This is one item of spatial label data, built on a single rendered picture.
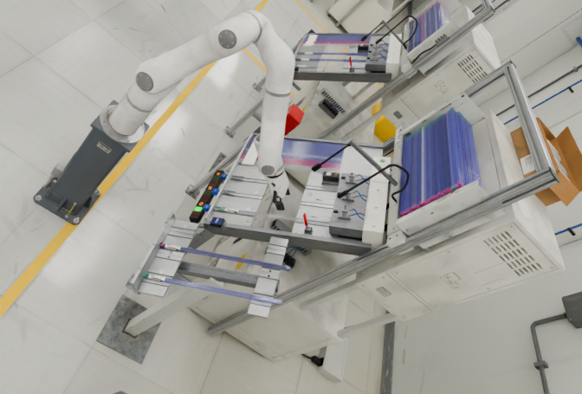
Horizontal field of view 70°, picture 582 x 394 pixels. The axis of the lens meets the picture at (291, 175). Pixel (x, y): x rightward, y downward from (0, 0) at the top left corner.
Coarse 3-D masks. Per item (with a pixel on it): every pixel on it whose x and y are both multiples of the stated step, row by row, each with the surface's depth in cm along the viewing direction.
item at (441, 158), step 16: (448, 112) 177; (432, 128) 178; (448, 128) 168; (464, 128) 170; (416, 144) 180; (432, 144) 170; (448, 144) 161; (464, 144) 160; (416, 160) 171; (432, 160) 162; (448, 160) 154; (464, 160) 151; (416, 176) 164; (432, 176) 155; (448, 176) 148; (464, 176) 145; (480, 176) 154; (400, 192) 164; (416, 192) 156; (432, 192) 148; (448, 192) 144; (400, 208) 158; (416, 208) 152
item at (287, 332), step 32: (256, 224) 226; (288, 224) 230; (256, 256) 203; (320, 256) 235; (352, 256) 254; (224, 288) 208; (288, 288) 207; (320, 288) 222; (256, 320) 221; (288, 320) 213; (320, 320) 211; (288, 352) 235
